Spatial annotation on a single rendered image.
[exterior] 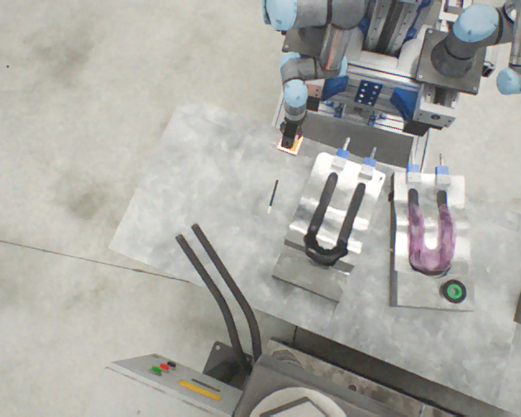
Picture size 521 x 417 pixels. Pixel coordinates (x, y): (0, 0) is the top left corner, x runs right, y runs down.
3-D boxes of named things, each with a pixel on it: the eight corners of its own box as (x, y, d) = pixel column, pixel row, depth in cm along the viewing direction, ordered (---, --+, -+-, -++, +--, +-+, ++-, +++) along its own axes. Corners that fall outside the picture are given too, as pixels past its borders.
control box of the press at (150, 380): (208, 337, 242) (112, 347, 100) (261, 359, 238) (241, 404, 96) (192, 377, 237) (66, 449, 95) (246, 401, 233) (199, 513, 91)
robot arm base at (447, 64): (434, 37, 166) (444, 19, 156) (476, 46, 165) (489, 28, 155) (427, 73, 162) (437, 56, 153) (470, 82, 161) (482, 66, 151)
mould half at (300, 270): (317, 159, 181) (321, 146, 168) (380, 181, 177) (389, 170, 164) (271, 276, 169) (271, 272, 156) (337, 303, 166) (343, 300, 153)
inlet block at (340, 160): (341, 139, 176) (342, 132, 171) (353, 143, 175) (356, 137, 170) (329, 169, 173) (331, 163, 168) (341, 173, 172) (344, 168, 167)
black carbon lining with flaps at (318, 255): (328, 172, 172) (332, 163, 163) (369, 186, 170) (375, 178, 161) (296, 256, 164) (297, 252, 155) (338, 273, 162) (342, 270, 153)
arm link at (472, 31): (441, 31, 155) (456, 3, 142) (479, 24, 156) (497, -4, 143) (451, 61, 152) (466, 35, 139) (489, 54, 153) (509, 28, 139)
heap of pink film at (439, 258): (403, 201, 169) (409, 195, 162) (451, 204, 168) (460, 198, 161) (403, 270, 162) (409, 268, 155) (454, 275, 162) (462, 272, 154)
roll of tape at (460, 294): (446, 308, 154) (450, 307, 150) (434, 286, 156) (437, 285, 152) (466, 298, 154) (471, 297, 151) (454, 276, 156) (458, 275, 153)
